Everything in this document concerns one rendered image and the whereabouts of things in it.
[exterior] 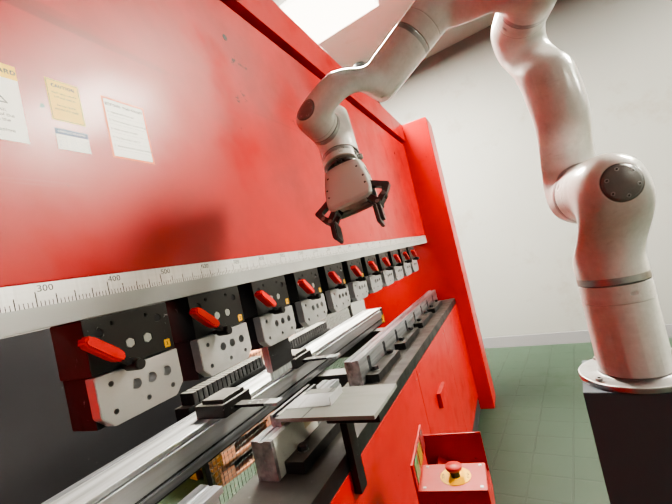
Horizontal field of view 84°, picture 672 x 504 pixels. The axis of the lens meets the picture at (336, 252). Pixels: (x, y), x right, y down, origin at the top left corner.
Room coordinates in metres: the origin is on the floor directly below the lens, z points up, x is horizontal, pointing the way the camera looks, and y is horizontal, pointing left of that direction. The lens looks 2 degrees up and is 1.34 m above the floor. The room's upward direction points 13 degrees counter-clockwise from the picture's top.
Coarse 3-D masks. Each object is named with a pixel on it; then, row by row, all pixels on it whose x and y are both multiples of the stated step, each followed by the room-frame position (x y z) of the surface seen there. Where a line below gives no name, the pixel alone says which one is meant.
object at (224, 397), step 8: (216, 392) 1.15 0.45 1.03; (224, 392) 1.13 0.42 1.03; (232, 392) 1.11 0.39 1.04; (240, 392) 1.13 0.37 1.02; (248, 392) 1.15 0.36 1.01; (208, 400) 1.08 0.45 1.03; (216, 400) 1.07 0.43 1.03; (224, 400) 1.07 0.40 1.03; (232, 400) 1.08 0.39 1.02; (240, 400) 1.11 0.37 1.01; (248, 400) 1.10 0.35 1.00; (256, 400) 1.08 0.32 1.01; (264, 400) 1.06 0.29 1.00; (272, 400) 1.05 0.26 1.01; (280, 400) 1.04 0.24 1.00; (200, 408) 1.08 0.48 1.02; (208, 408) 1.07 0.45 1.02; (216, 408) 1.06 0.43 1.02; (224, 408) 1.05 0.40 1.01; (232, 408) 1.08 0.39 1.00; (200, 416) 1.09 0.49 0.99; (208, 416) 1.07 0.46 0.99; (216, 416) 1.06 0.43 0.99; (224, 416) 1.05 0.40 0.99
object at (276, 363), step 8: (280, 344) 1.02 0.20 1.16; (288, 344) 1.05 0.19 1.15; (264, 352) 0.97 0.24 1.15; (272, 352) 0.98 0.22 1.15; (280, 352) 1.01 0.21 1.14; (288, 352) 1.04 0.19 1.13; (264, 360) 0.97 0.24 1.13; (272, 360) 0.97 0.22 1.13; (280, 360) 1.00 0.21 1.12; (288, 360) 1.03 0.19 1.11; (272, 368) 0.96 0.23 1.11; (280, 368) 1.01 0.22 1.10; (288, 368) 1.04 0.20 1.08; (272, 376) 0.97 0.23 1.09
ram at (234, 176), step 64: (0, 0) 0.53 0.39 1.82; (64, 0) 0.61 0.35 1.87; (128, 0) 0.74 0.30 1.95; (192, 0) 0.92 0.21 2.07; (64, 64) 0.59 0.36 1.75; (128, 64) 0.71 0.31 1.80; (192, 64) 0.87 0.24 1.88; (256, 64) 1.14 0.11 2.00; (64, 128) 0.57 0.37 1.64; (192, 128) 0.83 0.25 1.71; (256, 128) 1.07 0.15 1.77; (0, 192) 0.48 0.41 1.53; (64, 192) 0.56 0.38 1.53; (128, 192) 0.65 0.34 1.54; (192, 192) 0.79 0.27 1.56; (256, 192) 1.00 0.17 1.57; (320, 192) 1.37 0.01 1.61; (0, 256) 0.47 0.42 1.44; (64, 256) 0.54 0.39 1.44; (128, 256) 0.63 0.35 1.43; (192, 256) 0.76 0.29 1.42; (0, 320) 0.46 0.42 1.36; (64, 320) 0.53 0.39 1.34
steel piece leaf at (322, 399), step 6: (336, 390) 0.97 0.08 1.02; (312, 396) 1.02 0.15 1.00; (318, 396) 1.01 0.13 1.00; (324, 396) 0.99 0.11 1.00; (330, 396) 0.93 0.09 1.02; (336, 396) 0.96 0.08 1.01; (306, 402) 0.98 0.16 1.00; (312, 402) 0.97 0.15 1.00; (318, 402) 0.96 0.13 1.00; (324, 402) 0.95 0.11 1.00; (330, 402) 0.92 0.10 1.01
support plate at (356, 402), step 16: (384, 384) 0.99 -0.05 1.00; (336, 400) 0.95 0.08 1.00; (352, 400) 0.93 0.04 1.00; (368, 400) 0.90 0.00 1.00; (384, 400) 0.88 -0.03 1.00; (288, 416) 0.92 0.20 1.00; (304, 416) 0.90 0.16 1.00; (320, 416) 0.87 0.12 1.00; (336, 416) 0.85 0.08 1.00; (352, 416) 0.84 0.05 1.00; (368, 416) 0.82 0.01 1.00
